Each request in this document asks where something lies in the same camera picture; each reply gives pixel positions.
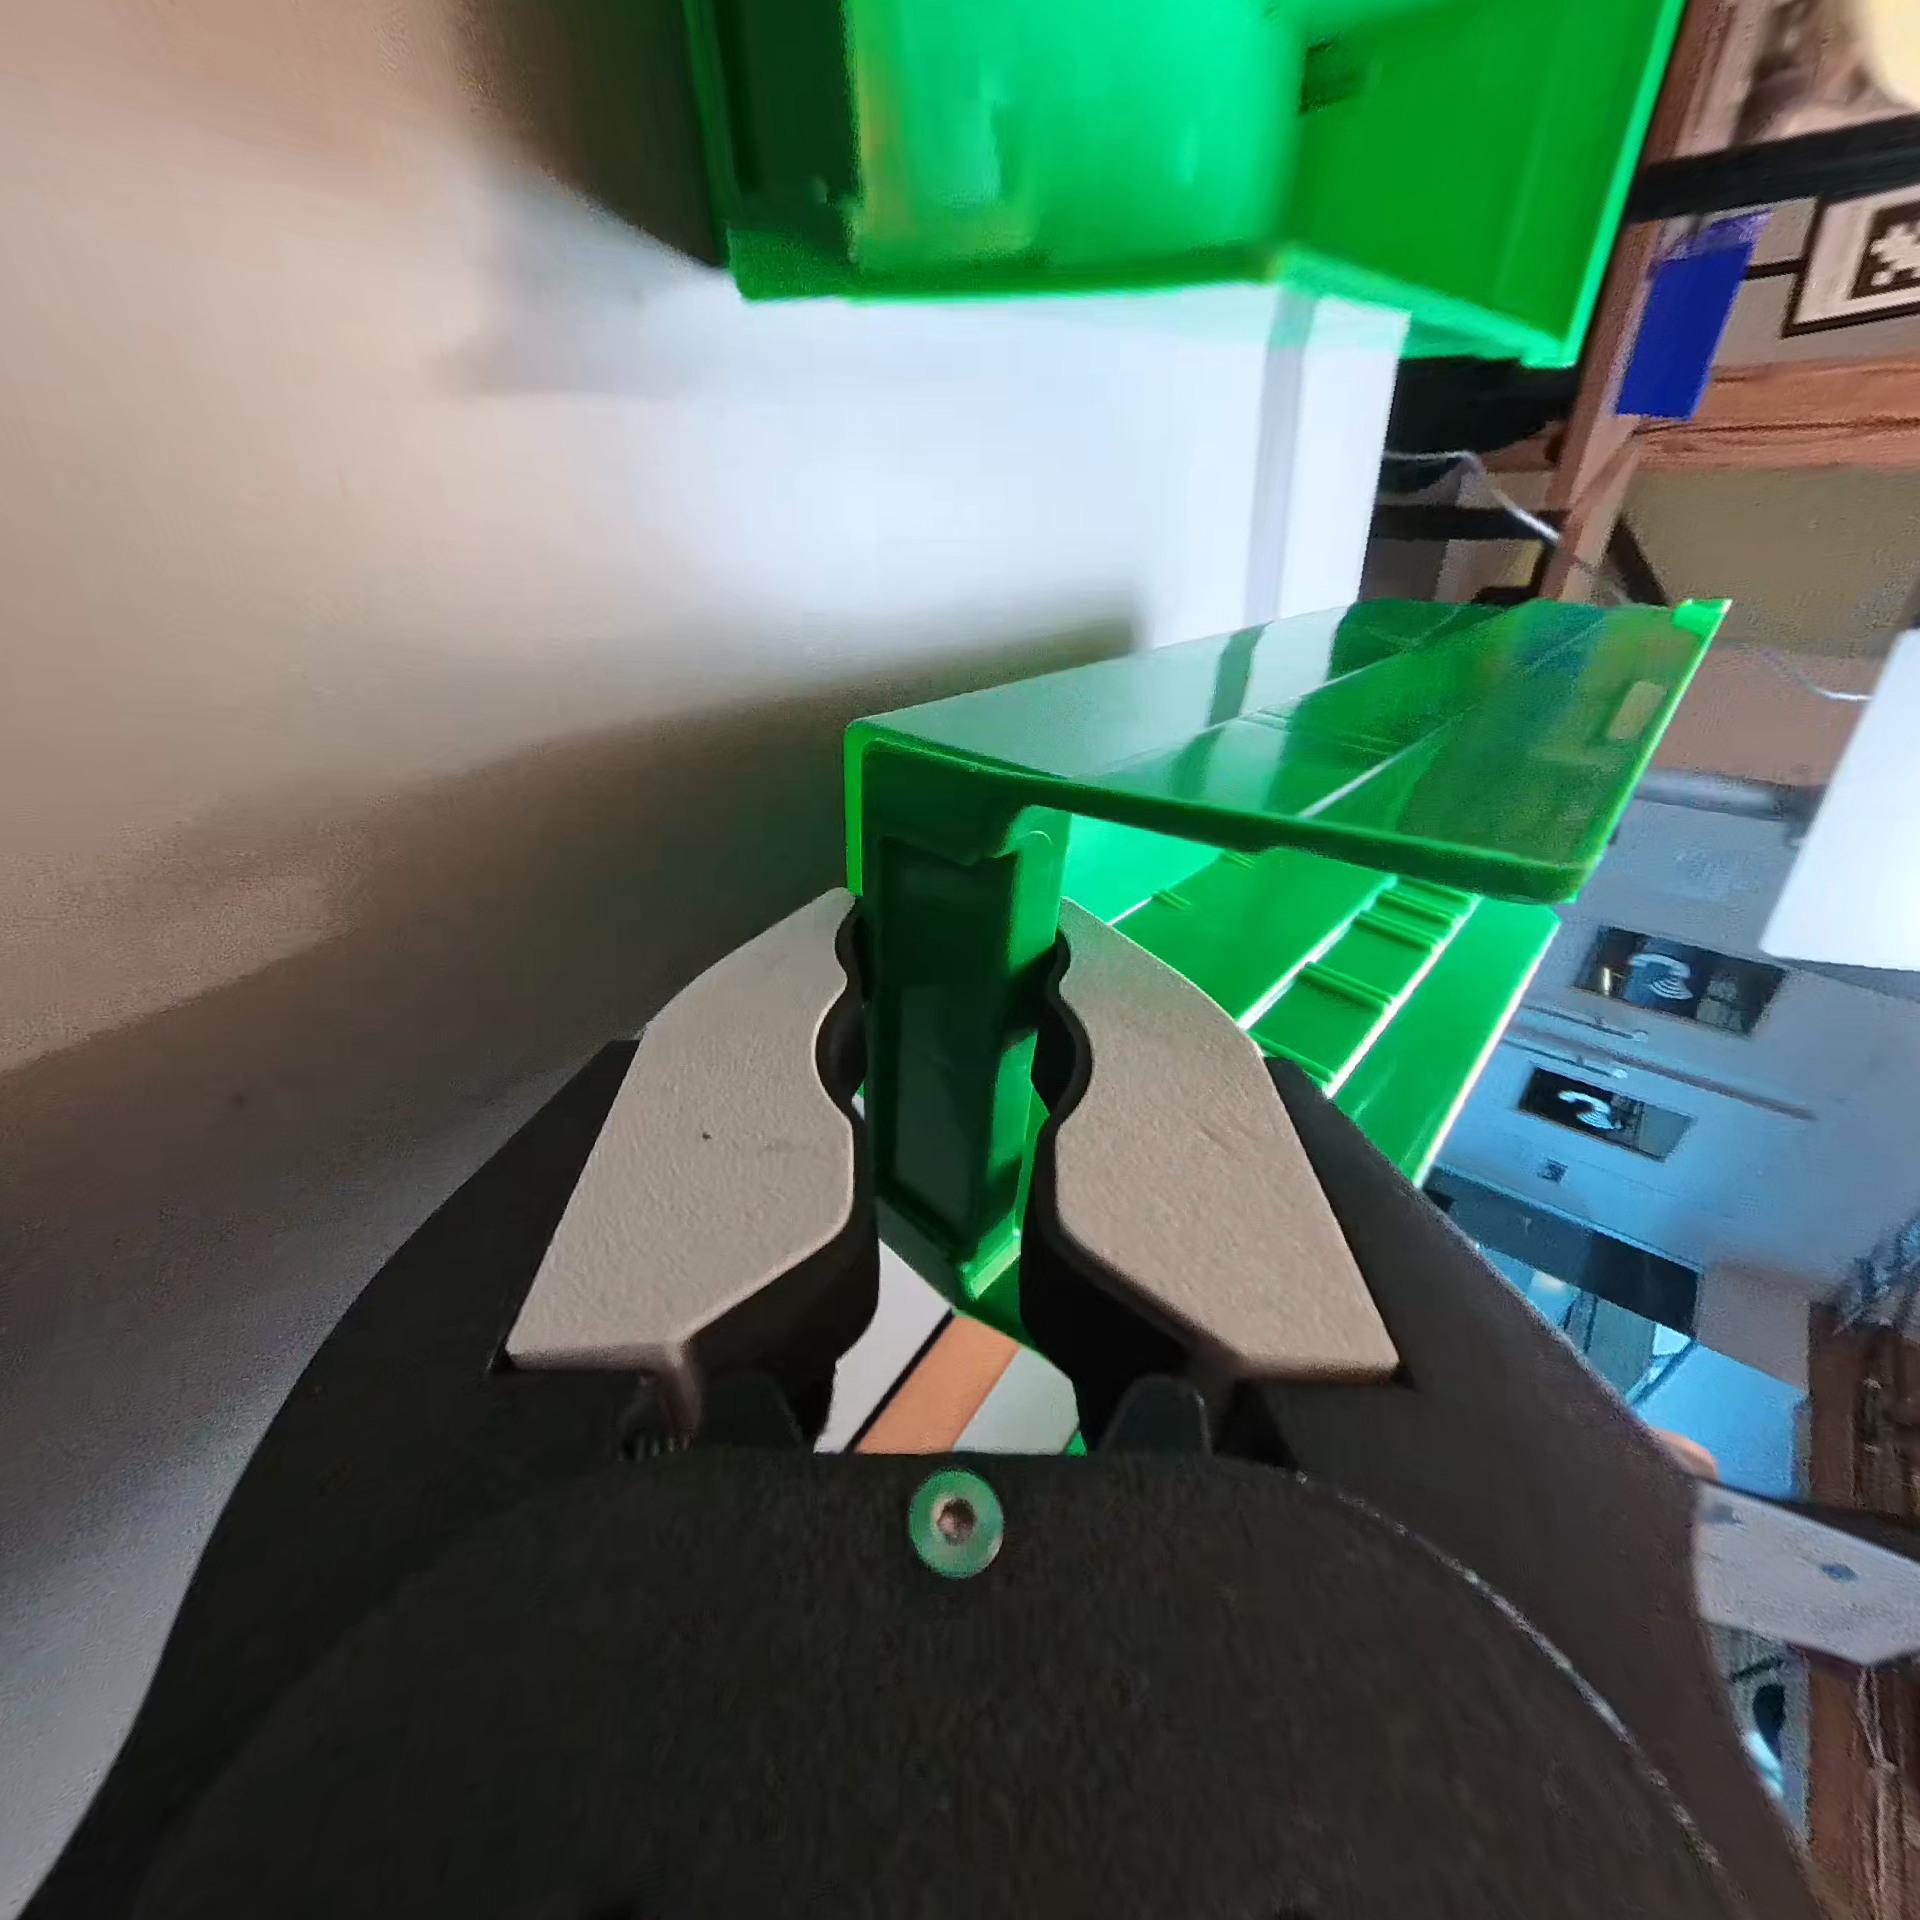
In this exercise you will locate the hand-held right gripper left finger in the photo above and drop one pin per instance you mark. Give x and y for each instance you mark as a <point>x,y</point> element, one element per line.
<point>704,1184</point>

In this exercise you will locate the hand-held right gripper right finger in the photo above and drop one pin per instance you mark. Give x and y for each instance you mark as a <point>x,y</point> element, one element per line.
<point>1201,1200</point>

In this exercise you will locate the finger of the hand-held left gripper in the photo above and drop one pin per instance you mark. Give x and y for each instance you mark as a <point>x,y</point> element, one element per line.
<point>1801,1591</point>

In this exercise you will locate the green plastic storage bin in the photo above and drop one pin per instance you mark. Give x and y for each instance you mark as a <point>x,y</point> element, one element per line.
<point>1051,134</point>
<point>1351,721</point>

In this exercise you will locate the grey desk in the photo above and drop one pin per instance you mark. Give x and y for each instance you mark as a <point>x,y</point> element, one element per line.
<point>300,600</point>

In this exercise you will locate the blue plastic bin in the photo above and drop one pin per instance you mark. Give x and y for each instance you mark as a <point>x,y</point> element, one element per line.
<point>1681,315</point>

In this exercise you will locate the framed marker poster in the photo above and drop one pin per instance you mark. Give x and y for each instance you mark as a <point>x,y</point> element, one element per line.
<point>1874,255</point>

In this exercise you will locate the dark framed wall sign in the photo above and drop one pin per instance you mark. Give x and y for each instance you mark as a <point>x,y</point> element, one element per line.
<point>1604,1112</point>
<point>1681,982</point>

